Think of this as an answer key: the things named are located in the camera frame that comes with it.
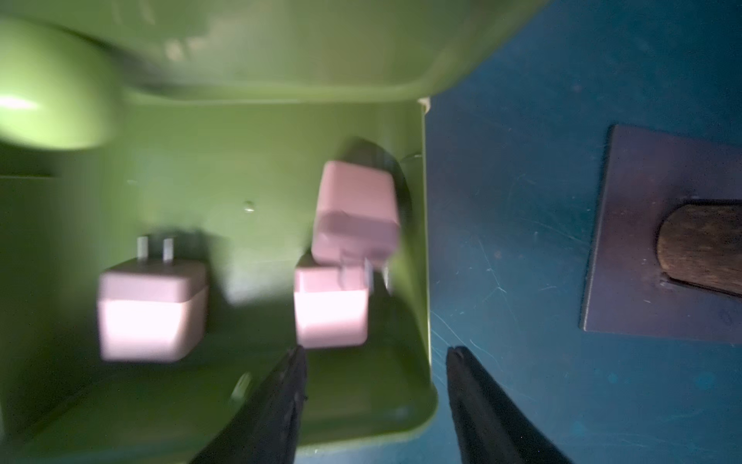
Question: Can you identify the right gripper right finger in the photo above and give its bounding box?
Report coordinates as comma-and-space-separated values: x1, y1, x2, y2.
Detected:
446, 346, 570, 463

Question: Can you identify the green drawer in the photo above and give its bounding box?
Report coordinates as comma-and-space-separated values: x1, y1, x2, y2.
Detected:
1, 102, 438, 463
1, 1, 540, 151

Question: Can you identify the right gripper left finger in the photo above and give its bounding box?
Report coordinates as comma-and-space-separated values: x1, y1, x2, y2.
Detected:
191, 345, 307, 463

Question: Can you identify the pink blossom artificial tree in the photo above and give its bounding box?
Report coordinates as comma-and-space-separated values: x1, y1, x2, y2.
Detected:
582, 125, 741, 344

